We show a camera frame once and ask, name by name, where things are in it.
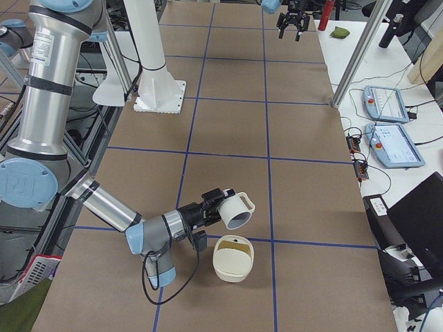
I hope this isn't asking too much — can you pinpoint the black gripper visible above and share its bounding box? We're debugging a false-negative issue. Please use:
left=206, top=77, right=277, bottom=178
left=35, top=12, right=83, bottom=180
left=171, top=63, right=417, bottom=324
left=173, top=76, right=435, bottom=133
left=276, top=0, right=309, bottom=42
left=178, top=188, right=233, bottom=229

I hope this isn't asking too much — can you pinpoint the white mug with handle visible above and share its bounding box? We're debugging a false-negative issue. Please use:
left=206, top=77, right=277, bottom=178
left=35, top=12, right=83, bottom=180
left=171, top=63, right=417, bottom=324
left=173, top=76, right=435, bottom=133
left=217, top=192, right=255, bottom=230

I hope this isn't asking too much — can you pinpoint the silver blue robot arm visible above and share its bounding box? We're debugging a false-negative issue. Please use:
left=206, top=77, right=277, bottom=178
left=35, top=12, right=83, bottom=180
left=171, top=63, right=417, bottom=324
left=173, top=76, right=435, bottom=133
left=260, top=0, right=310, bottom=42
left=1, top=1, right=235, bottom=288

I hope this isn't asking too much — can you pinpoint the red bottle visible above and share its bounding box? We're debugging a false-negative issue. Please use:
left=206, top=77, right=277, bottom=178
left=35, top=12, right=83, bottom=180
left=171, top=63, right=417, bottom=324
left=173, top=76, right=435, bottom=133
left=318, top=0, right=335, bottom=31

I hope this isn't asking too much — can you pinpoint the green bean bag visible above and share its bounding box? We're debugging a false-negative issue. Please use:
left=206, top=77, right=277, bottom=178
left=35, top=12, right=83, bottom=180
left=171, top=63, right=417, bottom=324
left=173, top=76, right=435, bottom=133
left=329, top=26, right=350, bottom=39

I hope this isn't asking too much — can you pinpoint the cream plastic bin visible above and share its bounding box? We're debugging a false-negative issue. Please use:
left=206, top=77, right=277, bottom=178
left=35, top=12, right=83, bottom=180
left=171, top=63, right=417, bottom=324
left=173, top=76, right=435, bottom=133
left=213, top=234, right=255, bottom=283

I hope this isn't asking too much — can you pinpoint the black tripod stand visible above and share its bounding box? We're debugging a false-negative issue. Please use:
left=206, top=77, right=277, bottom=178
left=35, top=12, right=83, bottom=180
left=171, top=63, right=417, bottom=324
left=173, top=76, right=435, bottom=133
left=379, top=1, right=415, bottom=48

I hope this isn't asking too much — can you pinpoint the far blue teach pendant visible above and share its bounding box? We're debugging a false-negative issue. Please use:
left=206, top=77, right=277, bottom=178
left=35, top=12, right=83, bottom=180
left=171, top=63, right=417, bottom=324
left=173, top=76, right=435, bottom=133
left=363, top=85, right=409, bottom=124

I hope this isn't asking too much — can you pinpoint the blue teach pendant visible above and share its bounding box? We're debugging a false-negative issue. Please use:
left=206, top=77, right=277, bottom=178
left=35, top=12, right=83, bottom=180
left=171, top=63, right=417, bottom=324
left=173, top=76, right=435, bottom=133
left=365, top=123, right=426, bottom=169
left=363, top=85, right=409, bottom=124

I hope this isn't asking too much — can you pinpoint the near blue teach pendant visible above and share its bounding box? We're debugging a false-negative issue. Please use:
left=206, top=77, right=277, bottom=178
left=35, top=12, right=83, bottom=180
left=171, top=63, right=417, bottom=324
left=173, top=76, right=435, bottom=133
left=365, top=123, right=426, bottom=169

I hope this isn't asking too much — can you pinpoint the white basket red trim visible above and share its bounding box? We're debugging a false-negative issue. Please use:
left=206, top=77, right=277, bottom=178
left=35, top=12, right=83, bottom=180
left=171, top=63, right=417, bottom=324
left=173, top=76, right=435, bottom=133
left=14, top=255, right=62, bottom=297

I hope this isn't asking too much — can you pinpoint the black monitor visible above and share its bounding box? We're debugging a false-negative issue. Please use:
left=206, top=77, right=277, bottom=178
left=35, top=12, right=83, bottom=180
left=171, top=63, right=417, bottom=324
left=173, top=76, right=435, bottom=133
left=388, top=172, right=442, bottom=277

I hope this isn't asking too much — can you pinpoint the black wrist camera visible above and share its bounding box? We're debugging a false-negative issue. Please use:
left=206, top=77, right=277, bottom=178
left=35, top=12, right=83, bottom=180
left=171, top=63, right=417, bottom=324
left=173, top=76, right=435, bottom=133
left=192, top=230, right=208, bottom=252

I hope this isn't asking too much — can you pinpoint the aluminium frame post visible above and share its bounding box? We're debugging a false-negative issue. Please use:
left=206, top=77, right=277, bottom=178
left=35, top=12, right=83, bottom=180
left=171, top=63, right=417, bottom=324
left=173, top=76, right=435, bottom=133
left=331, top=0, right=392, bottom=109

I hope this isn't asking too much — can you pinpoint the white pedestal column base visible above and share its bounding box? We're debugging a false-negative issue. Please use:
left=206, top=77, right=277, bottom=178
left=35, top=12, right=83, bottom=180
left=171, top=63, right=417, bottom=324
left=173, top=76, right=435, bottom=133
left=124, top=0, right=186, bottom=113

